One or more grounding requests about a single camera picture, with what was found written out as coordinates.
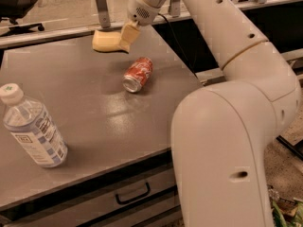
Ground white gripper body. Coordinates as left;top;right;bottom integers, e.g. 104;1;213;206
127;0;161;26

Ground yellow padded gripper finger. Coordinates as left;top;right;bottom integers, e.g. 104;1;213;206
118;21;140;53

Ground yellow sponge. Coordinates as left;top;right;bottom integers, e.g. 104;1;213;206
92;30;130;53

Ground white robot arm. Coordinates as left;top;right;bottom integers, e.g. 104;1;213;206
128;0;301;227

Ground clear plastic water bottle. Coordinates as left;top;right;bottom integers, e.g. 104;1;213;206
0;83;68;167

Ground red soda can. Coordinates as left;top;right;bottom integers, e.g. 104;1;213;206
122;57;153;93

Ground black office chair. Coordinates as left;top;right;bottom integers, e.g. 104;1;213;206
0;0;45;37

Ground grey drawer cabinet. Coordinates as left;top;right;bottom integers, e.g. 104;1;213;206
0;27;199;227

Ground basket of snack bags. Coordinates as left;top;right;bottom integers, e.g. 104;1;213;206
268;185;303;227

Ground metal railing post middle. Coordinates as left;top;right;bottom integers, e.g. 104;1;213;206
169;0;181;17

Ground black cable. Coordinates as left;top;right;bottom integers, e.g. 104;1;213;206
157;12;200;79

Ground metal railing post left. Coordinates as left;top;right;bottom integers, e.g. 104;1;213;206
95;0;111;28

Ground black drawer handle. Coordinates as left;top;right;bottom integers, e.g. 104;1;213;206
115;182;151;205

